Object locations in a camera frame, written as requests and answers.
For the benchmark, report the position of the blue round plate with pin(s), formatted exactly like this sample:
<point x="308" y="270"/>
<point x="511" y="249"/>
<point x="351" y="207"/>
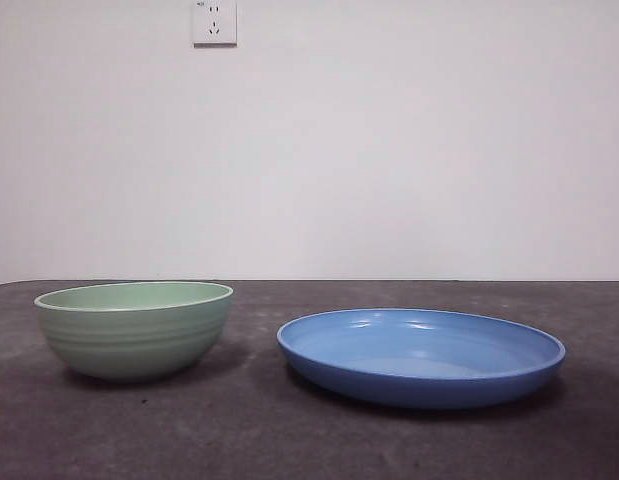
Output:
<point x="419" y="385"/>

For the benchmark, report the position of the green ribbed bowl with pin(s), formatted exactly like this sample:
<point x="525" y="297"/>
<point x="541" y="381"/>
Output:
<point x="134" y="340"/>

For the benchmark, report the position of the white wall socket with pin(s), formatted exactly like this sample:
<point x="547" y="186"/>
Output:
<point x="215" y="22"/>

